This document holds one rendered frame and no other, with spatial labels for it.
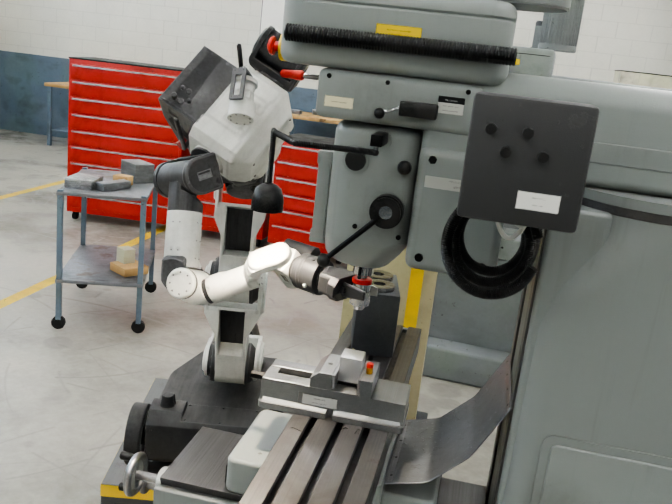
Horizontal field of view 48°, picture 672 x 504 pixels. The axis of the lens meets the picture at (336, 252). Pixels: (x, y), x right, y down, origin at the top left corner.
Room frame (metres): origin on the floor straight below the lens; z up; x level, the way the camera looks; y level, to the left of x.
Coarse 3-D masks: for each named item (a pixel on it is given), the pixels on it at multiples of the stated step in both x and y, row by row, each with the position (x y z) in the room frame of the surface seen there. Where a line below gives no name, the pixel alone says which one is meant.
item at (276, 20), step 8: (264, 0) 11.10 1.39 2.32; (272, 0) 11.07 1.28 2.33; (280, 0) 11.05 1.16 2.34; (264, 8) 11.09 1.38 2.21; (272, 8) 11.07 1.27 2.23; (280, 8) 11.05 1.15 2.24; (264, 16) 11.09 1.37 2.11; (272, 16) 11.07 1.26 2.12; (280, 16) 11.05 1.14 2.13; (264, 24) 11.09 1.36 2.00; (272, 24) 11.07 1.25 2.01; (280, 24) 11.05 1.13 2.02; (280, 32) 11.05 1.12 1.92
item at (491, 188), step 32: (480, 96) 1.27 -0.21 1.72; (512, 96) 1.26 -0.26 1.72; (480, 128) 1.27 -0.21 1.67; (512, 128) 1.26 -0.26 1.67; (544, 128) 1.25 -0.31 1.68; (576, 128) 1.24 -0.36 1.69; (480, 160) 1.26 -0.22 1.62; (512, 160) 1.25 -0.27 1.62; (544, 160) 1.23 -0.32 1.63; (576, 160) 1.24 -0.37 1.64; (480, 192) 1.26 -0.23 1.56; (512, 192) 1.25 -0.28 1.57; (544, 192) 1.24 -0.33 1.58; (576, 192) 1.23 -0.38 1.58; (512, 224) 1.26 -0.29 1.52; (544, 224) 1.24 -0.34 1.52; (576, 224) 1.23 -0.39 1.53
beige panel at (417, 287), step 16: (400, 256) 3.38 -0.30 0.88; (400, 272) 3.37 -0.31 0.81; (416, 272) 3.36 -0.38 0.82; (432, 272) 3.35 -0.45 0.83; (400, 288) 3.37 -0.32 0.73; (416, 288) 3.35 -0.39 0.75; (432, 288) 3.35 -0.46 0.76; (400, 304) 3.37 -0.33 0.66; (416, 304) 3.35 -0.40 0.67; (432, 304) 3.35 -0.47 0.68; (400, 320) 3.37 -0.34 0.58; (416, 320) 3.35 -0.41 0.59; (416, 368) 3.35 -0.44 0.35; (416, 384) 3.35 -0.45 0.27; (416, 400) 3.34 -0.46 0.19; (416, 416) 3.50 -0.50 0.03
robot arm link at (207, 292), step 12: (204, 276) 1.84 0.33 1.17; (216, 276) 1.80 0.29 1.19; (228, 276) 1.79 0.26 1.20; (240, 276) 1.79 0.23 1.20; (204, 288) 1.80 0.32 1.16; (216, 288) 1.79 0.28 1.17; (228, 288) 1.79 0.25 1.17; (240, 288) 1.79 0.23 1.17; (192, 300) 1.79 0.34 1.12; (204, 300) 1.79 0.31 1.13; (216, 300) 1.79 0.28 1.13
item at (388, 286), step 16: (384, 272) 2.21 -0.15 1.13; (384, 288) 2.05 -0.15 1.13; (384, 304) 2.03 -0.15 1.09; (352, 320) 2.22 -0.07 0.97; (368, 320) 2.03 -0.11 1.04; (384, 320) 2.03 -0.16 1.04; (352, 336) 2.06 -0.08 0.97; (368, 336) 2.03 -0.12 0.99; (384, 336) 2.03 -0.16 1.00; (368, 352) 2.03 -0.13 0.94; (384, 352) 2.03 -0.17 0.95
